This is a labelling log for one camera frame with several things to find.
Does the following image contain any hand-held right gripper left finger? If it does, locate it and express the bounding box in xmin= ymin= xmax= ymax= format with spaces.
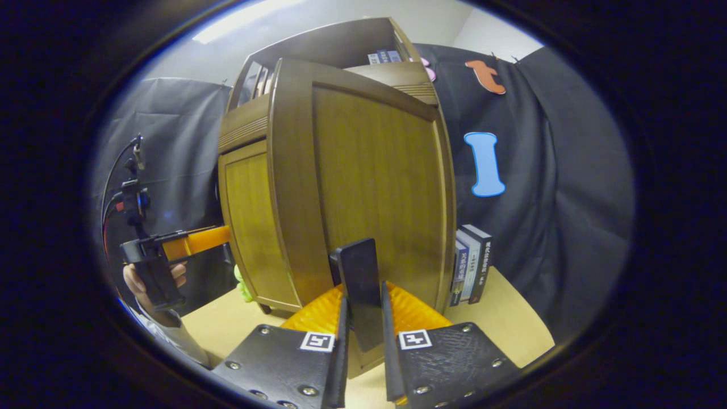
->
xmin=211 ymin=282 xmax=350 ymax=409

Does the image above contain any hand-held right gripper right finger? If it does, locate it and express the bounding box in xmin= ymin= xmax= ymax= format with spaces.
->
xmin=379 ymin=281 xmax=521 ymax=407

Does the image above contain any wooden shoe cabinet door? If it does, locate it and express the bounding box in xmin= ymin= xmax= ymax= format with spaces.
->
xmin=269 ymin=57 xmax=457 ymax=379
xmin=219 ymin=139 xmax=302 ymax=312

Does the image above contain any wooden double-door shoe cabinet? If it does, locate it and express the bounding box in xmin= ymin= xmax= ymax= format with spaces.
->
xmin=218 ymin=17 xmax=439 ymax=316

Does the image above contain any green toy figure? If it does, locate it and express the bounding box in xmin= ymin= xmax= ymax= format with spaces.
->
xmin=233 ymin=264 xmax=254 ymax=303

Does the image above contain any blue cover book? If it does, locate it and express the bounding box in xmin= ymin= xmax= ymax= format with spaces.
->
xmin=450 ymin=240 xmax=469 ymax=307

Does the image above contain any white cover book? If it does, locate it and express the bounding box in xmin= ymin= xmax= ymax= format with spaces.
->
xmin=459 ymin=230 xmax=481 ymax=303

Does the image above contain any black cover book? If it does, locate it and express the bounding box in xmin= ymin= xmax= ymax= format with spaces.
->
xmin=469 ymin=224 xmax=494 ymax=304

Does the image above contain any black backdrop cloth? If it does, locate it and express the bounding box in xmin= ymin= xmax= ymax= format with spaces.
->
xmin=91 ymin=43 xmax=636 ymax=341

